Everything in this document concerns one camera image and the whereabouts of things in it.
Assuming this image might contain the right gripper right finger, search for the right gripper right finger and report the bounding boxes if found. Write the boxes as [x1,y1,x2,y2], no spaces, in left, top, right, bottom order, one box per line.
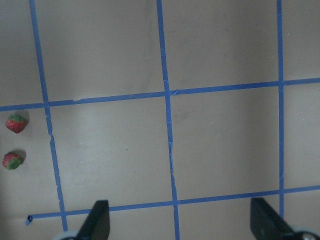
[250,197,294,240]

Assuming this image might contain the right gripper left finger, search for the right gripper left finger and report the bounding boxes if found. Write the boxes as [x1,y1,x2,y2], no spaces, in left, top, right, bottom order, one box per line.
[76,200,111,240]

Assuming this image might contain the red strawberry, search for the red strawberry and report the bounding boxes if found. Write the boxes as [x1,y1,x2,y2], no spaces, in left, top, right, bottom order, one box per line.
[2,153,23,170]
[5,114,28,134]

